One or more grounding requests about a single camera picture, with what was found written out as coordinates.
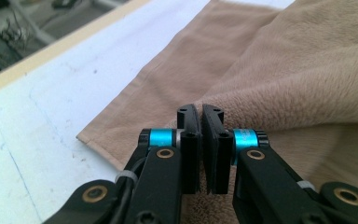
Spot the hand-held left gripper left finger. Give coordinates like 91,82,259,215
138,104,203,195

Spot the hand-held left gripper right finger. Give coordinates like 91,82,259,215
201,104,269,195

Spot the beige terry towel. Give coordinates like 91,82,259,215
76,0,358,224

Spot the white gridded mat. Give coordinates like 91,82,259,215
0,0,296,224

